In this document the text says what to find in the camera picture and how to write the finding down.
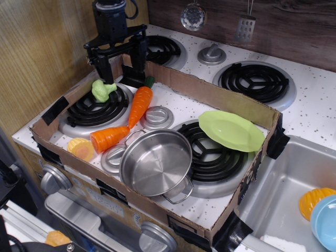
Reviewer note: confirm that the front left black burner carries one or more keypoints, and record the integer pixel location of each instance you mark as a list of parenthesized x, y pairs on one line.
[(88, 115)]

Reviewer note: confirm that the back right black burner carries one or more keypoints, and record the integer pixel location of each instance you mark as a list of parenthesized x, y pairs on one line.
[(264, 82)]

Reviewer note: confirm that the silver oven knob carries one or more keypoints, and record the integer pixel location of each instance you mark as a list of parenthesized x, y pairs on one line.
[(54, 180), (154, 238)]

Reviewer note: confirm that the orange toy at bottom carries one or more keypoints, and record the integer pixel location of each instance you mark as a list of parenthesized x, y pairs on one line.
[(56, 238)]

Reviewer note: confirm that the silver oven knob right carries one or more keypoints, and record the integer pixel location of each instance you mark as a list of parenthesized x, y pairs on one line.
[(154, 238)]

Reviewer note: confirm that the white sponge in sink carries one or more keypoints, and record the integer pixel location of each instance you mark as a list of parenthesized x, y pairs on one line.
[(283, 244)]

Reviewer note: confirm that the stainless steel sink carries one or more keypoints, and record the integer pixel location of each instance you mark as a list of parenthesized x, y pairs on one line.
[(270, 206)]

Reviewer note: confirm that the cardboard fence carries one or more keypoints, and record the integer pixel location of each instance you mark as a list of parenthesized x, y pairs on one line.
[(189, 95)]

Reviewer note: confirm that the hanging silver strainer ladle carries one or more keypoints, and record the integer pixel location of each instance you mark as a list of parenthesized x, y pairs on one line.
[(193, 16)]

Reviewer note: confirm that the back left black burner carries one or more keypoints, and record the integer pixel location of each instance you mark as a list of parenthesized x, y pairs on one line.
[(164, 51)]

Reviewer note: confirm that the silver oven door handle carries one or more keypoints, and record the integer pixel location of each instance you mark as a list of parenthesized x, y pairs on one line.
[(83, 221)]

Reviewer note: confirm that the silver oven knob left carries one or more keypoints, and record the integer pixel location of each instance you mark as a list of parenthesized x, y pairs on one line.
[(54, 180)]

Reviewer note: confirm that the whole orange toy carrot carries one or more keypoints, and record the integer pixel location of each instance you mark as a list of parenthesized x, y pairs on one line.
[(141, 102)]

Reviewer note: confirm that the stainless steel pot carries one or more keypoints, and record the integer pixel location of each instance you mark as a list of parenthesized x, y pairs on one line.
[(158, 163)]

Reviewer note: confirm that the front right black burner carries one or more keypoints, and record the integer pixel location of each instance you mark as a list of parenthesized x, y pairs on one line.
[(216, 170)]

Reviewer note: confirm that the green toy broccoli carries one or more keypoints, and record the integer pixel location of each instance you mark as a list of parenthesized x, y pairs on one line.
[(101, 91)]

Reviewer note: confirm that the green plastic plate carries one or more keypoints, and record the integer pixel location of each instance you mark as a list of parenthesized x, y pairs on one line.
[(231, 131)]

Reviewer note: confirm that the silver back stove knob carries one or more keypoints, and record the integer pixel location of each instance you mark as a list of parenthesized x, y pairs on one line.
[(211, 55)]

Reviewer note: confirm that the orange toy carrot piece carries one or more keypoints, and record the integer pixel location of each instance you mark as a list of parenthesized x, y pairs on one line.
[(106, 138)]

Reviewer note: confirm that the light blue bowl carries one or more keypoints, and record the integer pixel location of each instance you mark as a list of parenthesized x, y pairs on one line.
[(322, 222)]

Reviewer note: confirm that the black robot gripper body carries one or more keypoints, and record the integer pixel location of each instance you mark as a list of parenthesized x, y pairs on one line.
[(114, 35)]

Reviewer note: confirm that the silver stove knob lower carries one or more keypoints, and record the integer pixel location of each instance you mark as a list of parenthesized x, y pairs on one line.
[(111, 159)]

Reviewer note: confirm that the black burner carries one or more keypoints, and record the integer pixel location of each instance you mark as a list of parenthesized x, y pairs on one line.
[(88, 115), (164, 51), (216, 170), (264, 82)]

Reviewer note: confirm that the silver stove knob upper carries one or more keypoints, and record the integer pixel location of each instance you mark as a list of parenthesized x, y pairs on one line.
[(157, 117)]

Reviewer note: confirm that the orange toy pumpkin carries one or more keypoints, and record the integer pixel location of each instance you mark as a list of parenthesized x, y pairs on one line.
[(311, 198)]

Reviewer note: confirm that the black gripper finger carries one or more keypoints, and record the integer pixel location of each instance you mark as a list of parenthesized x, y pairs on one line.
[(138, 55), (103, 68)]

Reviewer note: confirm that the silver stove knob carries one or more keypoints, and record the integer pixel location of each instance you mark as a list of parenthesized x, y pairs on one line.
[(211, 55), (157, 117), (111, 159)]

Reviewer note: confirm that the hanging silver spatula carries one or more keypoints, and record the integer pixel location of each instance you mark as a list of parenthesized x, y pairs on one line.
[(246, 24)]

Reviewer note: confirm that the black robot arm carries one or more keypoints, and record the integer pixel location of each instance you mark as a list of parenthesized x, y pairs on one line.
[(110, 3)]

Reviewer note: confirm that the yellow toy corn piece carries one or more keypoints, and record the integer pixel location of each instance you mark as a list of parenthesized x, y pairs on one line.
[(81, 148)]

